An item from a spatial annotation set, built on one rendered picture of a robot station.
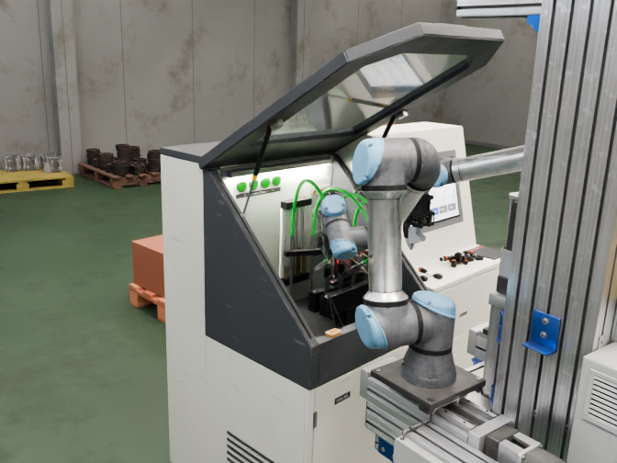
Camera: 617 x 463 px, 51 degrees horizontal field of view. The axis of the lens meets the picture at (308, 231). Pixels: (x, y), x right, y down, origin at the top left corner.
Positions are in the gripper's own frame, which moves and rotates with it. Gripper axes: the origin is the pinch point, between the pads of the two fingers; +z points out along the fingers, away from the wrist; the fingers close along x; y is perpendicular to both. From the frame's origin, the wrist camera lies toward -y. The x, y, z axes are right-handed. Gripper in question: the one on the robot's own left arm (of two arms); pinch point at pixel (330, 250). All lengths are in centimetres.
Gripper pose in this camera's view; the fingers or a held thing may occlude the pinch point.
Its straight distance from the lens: 226.7
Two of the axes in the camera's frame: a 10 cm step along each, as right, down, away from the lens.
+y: 2.5, 8.4, -4.7
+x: 9.7, -2.3, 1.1
